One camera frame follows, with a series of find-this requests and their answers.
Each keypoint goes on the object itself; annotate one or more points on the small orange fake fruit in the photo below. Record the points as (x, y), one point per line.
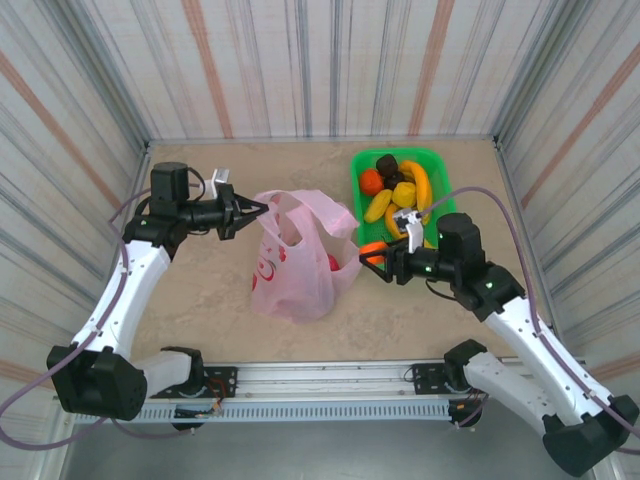
(372, 247)

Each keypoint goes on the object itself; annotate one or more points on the bright red fake fruit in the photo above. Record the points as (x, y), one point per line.
(334, 263)

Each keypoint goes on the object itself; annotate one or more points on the pink printed plastic bag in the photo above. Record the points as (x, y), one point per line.
(295, 295)

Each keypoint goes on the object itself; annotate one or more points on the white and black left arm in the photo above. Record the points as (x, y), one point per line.
(120, 295)

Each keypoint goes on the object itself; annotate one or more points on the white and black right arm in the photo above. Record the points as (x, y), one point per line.
(540, 345)

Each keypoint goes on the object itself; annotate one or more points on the yellow fake lemon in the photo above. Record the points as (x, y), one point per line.
(404, 194)

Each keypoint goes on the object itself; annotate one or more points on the dark brown fake fruit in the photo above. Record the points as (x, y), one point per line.
(394, 180)
(387, 163)

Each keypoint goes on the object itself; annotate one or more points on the large orange fake fruit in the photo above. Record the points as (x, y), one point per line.
(371, 181)

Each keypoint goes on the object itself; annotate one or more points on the green plastic basket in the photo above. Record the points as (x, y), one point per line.
(372, 231)

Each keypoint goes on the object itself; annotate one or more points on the grey metal lower shelf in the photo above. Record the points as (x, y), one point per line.
(320, 455)

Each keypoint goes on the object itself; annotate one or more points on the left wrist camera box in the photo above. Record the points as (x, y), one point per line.
(219, 179)

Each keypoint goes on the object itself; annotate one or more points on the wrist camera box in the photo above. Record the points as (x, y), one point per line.
(412, 235)
(219, 179)

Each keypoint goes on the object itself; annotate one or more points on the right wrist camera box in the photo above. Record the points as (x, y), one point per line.
(412, 235)

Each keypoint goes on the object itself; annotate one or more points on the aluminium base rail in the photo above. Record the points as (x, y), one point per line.
(325, 377)

